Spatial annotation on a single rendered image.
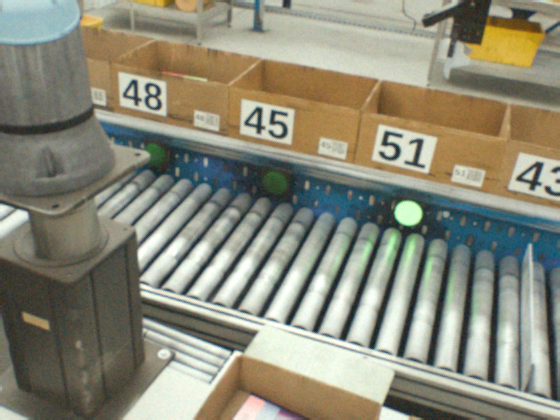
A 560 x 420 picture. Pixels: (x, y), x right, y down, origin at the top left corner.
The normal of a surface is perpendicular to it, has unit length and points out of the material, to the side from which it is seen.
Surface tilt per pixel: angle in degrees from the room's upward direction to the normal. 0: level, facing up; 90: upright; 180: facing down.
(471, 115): 90
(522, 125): 90
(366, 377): 0
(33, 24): 82
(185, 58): 90
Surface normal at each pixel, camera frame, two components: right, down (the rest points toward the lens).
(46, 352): -0.40, 0.46
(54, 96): 0.63, 0.40
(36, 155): 0.18, 0.17
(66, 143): 0.62, 0.07
